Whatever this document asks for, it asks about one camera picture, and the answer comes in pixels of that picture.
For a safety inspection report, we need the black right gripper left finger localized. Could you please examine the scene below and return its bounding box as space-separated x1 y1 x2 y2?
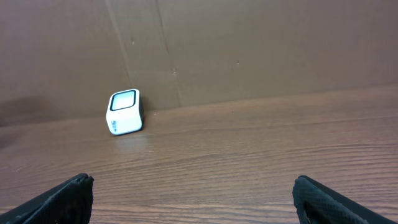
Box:
1 173 94 224

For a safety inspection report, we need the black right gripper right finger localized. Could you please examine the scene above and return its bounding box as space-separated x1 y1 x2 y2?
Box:
292 175 397 224

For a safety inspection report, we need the white barcode scanner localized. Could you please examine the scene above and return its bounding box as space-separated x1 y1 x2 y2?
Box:
106 89 144 136

